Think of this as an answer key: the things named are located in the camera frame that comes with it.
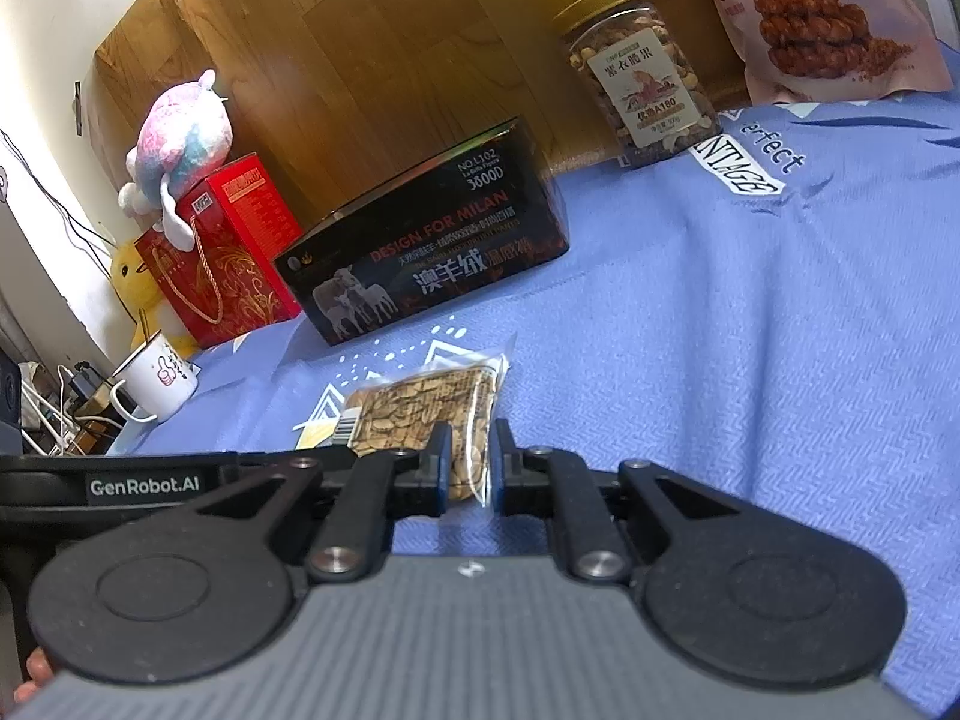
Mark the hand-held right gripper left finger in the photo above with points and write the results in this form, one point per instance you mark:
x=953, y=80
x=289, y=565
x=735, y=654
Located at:
x=435, y=465

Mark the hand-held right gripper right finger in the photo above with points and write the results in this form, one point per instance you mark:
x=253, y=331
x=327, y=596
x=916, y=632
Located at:
x=506, y=465

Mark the clear packet of brown seeds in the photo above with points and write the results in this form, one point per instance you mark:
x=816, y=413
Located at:
x=420, y=405

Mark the black cardboard box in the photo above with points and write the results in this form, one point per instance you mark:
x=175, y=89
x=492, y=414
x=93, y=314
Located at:
x=420, y=262

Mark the person's left hand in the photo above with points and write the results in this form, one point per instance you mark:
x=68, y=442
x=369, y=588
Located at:
x=36, y=679

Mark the white mug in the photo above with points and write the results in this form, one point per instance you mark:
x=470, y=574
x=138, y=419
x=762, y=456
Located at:
x=161, y=379

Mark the dark blue box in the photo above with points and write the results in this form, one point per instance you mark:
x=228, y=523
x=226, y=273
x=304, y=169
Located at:
x=9, y=390

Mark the yellow plush toy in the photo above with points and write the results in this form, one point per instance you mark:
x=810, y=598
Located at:
x=135, y=277

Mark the red gift bag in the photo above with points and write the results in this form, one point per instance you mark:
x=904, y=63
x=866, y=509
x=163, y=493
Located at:
x=232, y=262

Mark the blue printed cloth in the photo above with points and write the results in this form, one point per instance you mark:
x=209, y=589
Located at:
x=712, y=315

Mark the pink plush toy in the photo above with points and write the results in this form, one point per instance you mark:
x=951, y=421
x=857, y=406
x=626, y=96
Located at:
x=184, y=135

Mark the clear nut jar gold lid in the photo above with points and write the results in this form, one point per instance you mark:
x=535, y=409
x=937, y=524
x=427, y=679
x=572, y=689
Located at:
x=630, y=75

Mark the pink snack bag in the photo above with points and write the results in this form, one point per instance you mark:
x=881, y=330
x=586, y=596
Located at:
x=810, y=30

